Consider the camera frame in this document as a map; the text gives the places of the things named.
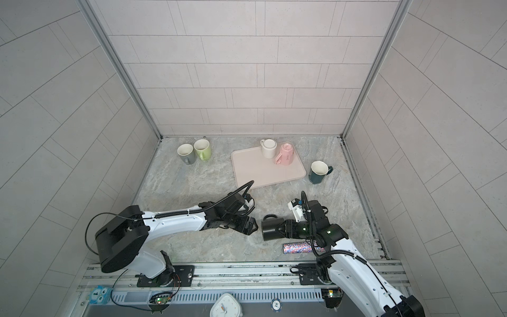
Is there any left circuit board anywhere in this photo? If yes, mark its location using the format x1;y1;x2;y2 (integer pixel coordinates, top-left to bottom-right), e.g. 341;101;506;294
149;291;174;313

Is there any pink mug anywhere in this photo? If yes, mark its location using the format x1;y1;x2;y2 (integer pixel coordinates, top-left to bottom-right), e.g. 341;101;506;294
275;143;294;166

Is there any white kitchen timer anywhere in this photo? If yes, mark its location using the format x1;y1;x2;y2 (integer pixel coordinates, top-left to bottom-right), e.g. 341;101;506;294
209;293;243;317

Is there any light green mug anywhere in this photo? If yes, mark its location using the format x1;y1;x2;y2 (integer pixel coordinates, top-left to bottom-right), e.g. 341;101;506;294
194;139;212;161

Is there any glittery cylindrical bottle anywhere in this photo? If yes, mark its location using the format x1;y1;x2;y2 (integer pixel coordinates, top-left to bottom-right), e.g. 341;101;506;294
282;242;313;254

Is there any white mug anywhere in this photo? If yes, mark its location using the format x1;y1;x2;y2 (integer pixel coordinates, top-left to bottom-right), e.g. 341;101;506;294
260;139;277;159

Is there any pink plastic tray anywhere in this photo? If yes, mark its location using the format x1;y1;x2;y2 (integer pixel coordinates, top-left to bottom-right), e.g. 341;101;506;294
231;146;306;189

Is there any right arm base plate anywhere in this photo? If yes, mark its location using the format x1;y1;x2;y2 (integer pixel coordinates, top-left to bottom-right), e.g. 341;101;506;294
290;262;334;285

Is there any grey mug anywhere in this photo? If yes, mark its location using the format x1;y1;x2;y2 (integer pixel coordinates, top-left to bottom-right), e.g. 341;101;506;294
177;143;197;165

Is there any aluminium mounting rail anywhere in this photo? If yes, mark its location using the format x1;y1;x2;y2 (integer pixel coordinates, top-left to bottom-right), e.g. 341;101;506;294
78;259;411;292

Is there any dark green mug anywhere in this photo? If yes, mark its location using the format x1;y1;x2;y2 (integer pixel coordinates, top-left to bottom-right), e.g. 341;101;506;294
308;161;334;184

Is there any circuit board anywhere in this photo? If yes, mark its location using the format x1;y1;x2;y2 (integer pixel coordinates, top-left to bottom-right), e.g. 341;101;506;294
321;288;344;310
149;291;174;313

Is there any right circuit board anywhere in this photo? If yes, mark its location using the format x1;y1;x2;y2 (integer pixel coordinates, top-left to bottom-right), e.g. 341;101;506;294
321;288;344;310

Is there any right corrugated cable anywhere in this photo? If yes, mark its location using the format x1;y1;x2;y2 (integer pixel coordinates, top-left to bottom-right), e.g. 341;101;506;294
300;190;369;266

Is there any round blue badge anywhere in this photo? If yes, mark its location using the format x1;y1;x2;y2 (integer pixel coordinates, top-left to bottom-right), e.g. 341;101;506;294
271;299;282;312

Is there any blue owl sticker box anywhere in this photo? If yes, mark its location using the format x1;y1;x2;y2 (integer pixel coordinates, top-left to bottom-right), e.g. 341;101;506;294
88;285;112;305

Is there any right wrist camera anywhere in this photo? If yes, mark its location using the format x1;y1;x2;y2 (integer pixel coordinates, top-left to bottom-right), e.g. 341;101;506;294
288;198;306;223

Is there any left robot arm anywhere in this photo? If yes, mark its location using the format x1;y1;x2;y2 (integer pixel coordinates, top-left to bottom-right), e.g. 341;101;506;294
95;194;258;287

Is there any corrugated cable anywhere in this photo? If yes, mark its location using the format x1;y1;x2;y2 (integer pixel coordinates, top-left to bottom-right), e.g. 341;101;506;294
154;180;255;219
300;190;369;266

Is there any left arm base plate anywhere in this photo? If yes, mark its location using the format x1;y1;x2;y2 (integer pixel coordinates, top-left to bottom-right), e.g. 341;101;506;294
136;265;195;288

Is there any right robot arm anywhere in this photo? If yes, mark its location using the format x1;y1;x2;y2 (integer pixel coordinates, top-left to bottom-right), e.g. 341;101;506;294
277;198;425;316

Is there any left corrugated cable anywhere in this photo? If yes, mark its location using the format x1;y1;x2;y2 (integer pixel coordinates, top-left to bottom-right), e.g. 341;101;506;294
154;180;255;219

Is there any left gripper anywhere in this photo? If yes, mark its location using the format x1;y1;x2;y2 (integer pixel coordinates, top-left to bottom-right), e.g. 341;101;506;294
222;212;263;235

